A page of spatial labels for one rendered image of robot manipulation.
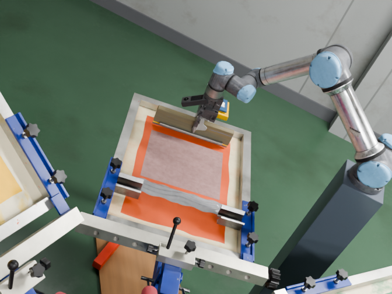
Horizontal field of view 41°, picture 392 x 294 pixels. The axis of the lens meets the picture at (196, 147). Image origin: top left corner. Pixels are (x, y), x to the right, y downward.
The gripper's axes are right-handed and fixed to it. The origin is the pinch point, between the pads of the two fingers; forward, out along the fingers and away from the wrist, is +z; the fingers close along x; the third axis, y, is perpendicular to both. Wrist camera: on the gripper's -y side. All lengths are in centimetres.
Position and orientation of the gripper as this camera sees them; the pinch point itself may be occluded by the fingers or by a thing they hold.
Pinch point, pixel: (192, 127)
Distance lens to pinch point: 236.1
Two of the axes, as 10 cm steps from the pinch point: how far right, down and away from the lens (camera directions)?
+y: 9.4, 3.0, 1.5
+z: -3.3, 7.1, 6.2
